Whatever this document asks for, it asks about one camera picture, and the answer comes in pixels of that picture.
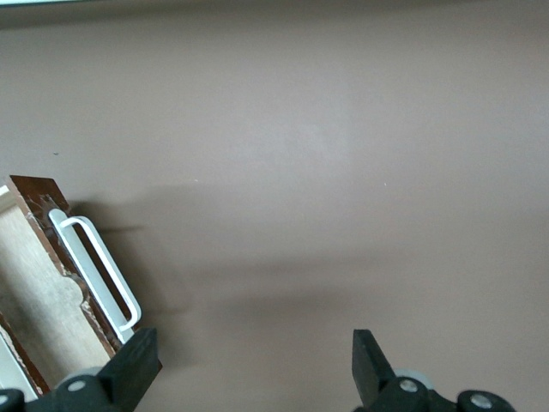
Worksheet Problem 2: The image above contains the brown table cover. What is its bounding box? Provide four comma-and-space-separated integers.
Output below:
0, 8, 549, 412

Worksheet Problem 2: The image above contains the crumpled clear tape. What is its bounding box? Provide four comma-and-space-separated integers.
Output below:
23, 191, 69, 241

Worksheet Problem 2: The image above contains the cream drawer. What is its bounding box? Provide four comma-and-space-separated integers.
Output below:
0, 184, 39, 400

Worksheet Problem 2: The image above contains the white drawer handle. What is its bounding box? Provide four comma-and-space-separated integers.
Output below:
47, 208, 142, 344

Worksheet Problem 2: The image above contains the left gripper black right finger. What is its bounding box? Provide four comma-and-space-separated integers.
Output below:
351, 329, 515, 412

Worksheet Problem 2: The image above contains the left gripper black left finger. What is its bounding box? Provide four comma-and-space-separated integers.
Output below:
0, 328, 159, 412

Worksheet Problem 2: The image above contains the dark wooden drawer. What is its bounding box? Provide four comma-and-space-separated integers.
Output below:
0, 173, 164, 403

